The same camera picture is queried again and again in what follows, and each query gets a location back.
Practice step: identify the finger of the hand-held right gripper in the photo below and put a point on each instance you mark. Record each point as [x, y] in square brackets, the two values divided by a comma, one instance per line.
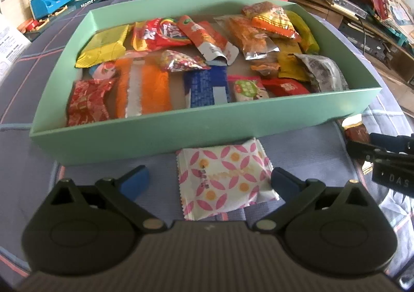
[394, 143]
[368, 153]

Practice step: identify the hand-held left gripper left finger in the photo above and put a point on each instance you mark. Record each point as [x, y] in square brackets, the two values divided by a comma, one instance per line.
[135, 180]

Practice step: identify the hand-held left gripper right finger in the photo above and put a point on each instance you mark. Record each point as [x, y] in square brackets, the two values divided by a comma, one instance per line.
[284, 182]

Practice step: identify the dark brown candy wrapper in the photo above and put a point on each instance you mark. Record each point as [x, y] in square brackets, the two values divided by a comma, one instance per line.
[357, 132]

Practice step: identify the green cardboard box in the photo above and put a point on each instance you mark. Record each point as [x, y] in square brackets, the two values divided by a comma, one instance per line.
[161, 136]

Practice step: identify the white pink patterned packet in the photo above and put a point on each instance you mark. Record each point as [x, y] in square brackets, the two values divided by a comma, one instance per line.
[223, 179]

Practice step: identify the silver grey snack packet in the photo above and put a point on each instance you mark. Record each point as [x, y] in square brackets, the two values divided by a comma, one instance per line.
[323, 73]

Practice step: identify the red gold patterned packet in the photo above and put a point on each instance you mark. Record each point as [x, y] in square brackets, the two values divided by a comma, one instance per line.
[87, 101]

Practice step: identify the orange snack packet silver seam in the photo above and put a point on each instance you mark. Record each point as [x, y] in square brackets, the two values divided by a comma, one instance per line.
[155, 88]

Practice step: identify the small red packet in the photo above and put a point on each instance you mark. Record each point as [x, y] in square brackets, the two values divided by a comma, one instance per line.
[284, 86]

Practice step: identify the pink green-label packet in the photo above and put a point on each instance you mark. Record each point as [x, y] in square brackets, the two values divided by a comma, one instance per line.
[247, 88]

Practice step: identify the pink peach candy packet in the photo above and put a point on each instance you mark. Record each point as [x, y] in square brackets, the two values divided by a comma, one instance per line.
[103, 70]

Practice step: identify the blue snack packet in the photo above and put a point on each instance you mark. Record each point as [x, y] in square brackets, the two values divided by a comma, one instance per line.
[200, 85]

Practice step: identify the small orange snack packet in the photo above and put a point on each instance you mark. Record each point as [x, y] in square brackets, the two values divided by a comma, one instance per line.
[265, 68]

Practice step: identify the mustard yellow snack packet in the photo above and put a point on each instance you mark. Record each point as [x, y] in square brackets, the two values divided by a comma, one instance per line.
[288, 64]

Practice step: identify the silver colourful dotted packet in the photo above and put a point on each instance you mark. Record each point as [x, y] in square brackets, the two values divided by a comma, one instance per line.
[181, 61]

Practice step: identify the clear orange-brown snack packet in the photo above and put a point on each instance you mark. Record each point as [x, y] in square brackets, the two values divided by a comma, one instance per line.
[249, 39]

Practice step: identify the red rainbow candy packet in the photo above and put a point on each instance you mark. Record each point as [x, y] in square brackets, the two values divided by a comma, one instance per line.
[158, 35]

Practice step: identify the orange white snack packet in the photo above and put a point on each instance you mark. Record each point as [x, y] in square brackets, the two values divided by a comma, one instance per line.
[203, 36]

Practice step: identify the orange patterned snack packet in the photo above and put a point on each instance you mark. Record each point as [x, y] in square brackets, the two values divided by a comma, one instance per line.
[271, 20]

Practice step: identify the pink toy package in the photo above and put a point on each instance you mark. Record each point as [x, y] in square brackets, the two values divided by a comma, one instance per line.
[394, 7]

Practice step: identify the purple plaid blanket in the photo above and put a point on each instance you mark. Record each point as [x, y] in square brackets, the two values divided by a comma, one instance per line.
[32, 91]

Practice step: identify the white instruction sheet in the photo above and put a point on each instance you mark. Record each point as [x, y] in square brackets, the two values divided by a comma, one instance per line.
[13, 43]

